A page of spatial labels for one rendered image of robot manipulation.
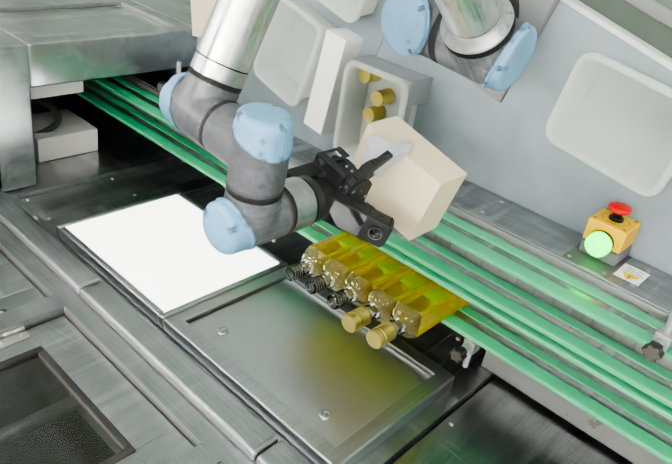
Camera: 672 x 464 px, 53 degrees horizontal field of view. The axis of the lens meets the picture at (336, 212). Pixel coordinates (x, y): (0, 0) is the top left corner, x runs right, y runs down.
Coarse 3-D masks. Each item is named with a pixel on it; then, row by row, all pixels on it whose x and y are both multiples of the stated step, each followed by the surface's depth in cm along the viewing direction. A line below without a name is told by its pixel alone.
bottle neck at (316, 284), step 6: (318, 276) 127; (324, 276) 127; (330, 276) 128; (306, 282) 126; (312, 282) 125; (318, 282) 126; (324, 282) 127; (330, 282) 128; (306, 288) 127; (312, 288) 127; (318, 288) 125; (324, 288) 127; (312, 294) 126
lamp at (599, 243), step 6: (594, 234) 116; (600, 234) 116; (606, 234) 116; (588, 240) 117; (594, 240) 116; (600, 240) 115; (606, 240) 115; (612, 240) 116; (588, 246) 117; (594, 246) 116; (600, 246) 115; (606, 246) 115; (612, 246) 116; (588, 252) 117; (594, 252) 116; (600, 252) 116; (606, 252) 115
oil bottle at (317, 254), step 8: (344, 232) 141; (328, 240) 137; (336, 240) 137; (344, 240) 138; (352, 240) 138; (360, 240) 139; (312, 248) 133; (320, 248) 134; (328, 248) 134; (336, 248) 135; (344, 248) 135; (304, 256) 133; (312, 256) 132; (320, 256) 131; (328, 256) 132; (312, 264) 131; (320, 264) 131; (312, 272) 132; (320, 272) 132
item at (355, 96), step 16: (352, 64) 144; (352, 80) 148; (384, 80) 148; (400, 80) 137; (352, 96) 150; (368, 96) 153; (400, 96) 146; (352, 112) 152; (400, 112) 139; (336, 128) 152; (352, 128) 155; (336, 144) 154; (352, 144) 156
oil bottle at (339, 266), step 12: (348, 252) 133; (360, 252) 134; (372, 252) 135; (384, 252) 136; (324, 264) 130; (336, 264) 129; (348, 264) 130; (360, 264) 131; (336, 276) 128; (336, 288) 129
